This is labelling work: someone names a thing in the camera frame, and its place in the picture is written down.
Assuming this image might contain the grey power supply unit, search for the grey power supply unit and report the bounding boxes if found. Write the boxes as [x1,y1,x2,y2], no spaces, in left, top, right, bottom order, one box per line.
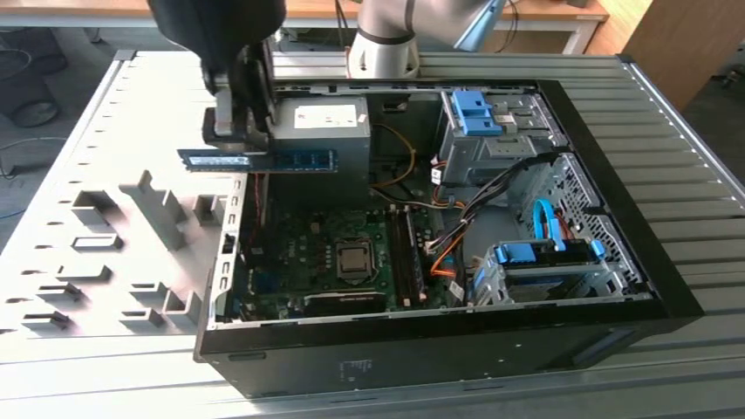
[267,96,373,210]

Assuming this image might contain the grey parts rack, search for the grey parts rack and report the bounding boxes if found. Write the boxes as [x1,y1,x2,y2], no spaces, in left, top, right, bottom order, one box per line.
[0,169,229,340]

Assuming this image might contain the wooden cabinet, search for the wooden cabinet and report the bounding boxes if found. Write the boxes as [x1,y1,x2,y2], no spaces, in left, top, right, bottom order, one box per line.
[583,0,745,113]

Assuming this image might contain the black graphics card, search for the black graphics card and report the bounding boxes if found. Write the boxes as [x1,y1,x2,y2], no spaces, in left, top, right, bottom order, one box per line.
[301,291,389,316]

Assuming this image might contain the yellow wire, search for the yellow wire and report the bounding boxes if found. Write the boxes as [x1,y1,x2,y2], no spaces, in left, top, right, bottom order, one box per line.
[371,124,418,189]

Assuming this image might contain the perforated metal drive cage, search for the perforated metal drive cage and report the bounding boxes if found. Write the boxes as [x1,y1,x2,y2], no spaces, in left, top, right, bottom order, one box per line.
[505,152,657,302]

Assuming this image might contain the wooden desk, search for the wooden desk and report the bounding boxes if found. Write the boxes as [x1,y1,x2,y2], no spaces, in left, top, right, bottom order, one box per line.
[0,0,610,56]

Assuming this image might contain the blue RAM stick with label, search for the blue RAM stick with label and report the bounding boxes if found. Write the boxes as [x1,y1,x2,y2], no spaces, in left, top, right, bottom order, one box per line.
[176,147,339,175]

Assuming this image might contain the orange wires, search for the orange wires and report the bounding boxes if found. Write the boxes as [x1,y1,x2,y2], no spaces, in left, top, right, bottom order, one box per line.
[429,242,466,278]

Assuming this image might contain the blue plastic drive carrier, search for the blue plastic drive carrier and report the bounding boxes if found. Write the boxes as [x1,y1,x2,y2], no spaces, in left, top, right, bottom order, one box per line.
[450,89,502,139]

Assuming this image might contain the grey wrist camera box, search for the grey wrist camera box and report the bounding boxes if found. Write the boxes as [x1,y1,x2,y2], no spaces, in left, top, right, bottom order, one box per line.
[200,72,237,148]

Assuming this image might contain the black chair base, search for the black chair base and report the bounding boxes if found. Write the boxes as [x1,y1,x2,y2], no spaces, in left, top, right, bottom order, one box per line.
[713,63,745,91]

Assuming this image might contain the black PC case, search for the black PC case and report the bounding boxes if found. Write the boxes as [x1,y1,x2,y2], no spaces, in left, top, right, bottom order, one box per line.
[190,78,706,401]

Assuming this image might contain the blue SATA cable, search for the blue SATA cable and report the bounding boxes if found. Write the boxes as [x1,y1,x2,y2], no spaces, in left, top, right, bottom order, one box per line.
[531,198,569,253]

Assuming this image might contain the black RAM slot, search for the black RAM slot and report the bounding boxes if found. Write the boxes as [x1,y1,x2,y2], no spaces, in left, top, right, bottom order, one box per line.
[386,208,409,306]

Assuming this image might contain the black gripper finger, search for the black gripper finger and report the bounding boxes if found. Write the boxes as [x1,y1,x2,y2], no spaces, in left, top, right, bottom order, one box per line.
[232,43,261,152]
[258,41,279,154]

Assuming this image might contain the green motherboard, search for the green motherboard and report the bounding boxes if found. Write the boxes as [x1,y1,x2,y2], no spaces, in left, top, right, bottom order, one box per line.
[232,204,466,319]

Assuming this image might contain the silver CPU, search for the silver CPU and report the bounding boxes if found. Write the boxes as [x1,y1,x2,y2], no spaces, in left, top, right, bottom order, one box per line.
[338,248,373,274]

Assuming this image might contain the black disk in blue carrier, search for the black disk in blue carrier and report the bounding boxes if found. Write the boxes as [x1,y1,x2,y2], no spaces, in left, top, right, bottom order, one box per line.
[491,239,605,268]

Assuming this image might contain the metal CPU socket cover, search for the metal CPU socket cover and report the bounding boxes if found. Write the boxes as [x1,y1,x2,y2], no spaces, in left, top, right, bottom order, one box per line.
[329,237,379,285]

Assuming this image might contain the grey metal disk bay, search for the grey metal disk bay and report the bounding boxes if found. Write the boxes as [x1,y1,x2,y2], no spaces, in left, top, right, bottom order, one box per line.
[469,255,621,306]

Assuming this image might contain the grey metal drive cage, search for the grey metal drive cage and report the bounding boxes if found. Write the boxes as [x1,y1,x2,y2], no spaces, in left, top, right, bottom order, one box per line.
[438,89,569,189]

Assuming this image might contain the dark RAM stick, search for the dark RAM stick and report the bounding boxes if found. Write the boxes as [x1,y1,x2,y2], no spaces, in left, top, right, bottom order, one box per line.
[405,213,425,302]

